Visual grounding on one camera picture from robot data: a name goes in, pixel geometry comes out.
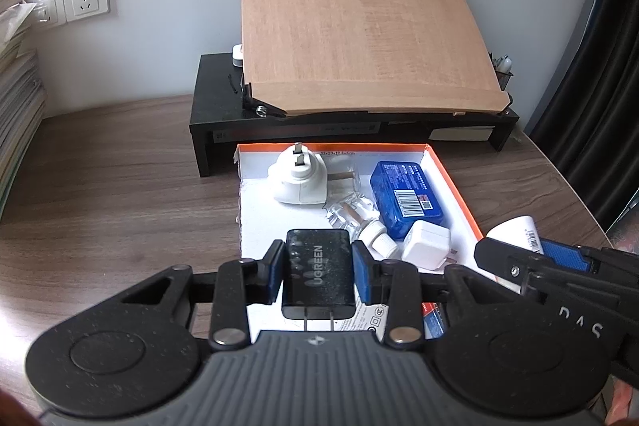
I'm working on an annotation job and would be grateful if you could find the light brown board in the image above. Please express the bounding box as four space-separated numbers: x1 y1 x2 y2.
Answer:
241 0 510 117

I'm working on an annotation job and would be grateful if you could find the black mesh pen holder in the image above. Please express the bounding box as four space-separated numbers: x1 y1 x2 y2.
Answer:
492 64 515 90

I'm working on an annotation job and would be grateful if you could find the black monitor stand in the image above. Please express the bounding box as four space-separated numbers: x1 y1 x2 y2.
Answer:
189 53 520 178

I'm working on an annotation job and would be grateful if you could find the dark curtain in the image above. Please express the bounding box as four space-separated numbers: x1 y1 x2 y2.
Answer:
529 0 639 232

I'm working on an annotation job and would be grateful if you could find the orange and white box lid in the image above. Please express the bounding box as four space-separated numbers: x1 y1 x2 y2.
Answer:
234 143 487 342

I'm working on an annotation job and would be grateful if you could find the small white box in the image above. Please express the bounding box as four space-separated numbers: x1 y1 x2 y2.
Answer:
349 301 389 338

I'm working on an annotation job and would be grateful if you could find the white pill bottle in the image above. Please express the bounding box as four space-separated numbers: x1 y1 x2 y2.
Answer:
486 215 545 292

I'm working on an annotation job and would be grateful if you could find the red card pack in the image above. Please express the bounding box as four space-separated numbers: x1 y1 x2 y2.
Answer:
423 303 447 340

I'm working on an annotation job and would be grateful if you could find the blue tissue pack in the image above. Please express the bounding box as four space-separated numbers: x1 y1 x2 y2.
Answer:
369 160 447 240

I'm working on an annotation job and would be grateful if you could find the stack of books and papers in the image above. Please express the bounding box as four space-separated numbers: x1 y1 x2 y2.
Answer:
0 0 46 223

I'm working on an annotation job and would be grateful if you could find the clear bottle with white cap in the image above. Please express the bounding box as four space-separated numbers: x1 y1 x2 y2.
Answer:
324 199 400 260

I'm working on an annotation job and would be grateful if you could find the black charger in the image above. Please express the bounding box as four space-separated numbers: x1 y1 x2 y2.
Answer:
280 229 357 332

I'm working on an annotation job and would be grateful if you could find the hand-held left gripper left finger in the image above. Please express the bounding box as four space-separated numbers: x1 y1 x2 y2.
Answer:
120 240 286 353

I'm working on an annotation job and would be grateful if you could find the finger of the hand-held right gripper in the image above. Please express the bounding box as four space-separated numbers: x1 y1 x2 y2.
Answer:
540 239 639 279
473 237 550 302

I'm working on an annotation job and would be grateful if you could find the white mosquito repellent heater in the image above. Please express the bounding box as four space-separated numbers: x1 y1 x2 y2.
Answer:
268 143 327 206

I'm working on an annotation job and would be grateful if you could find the white cube charger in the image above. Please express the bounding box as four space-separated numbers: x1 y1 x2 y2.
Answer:
402 220 462 271

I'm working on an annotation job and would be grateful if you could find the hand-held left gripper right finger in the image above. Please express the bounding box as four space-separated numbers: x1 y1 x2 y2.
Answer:
352 241 500 353

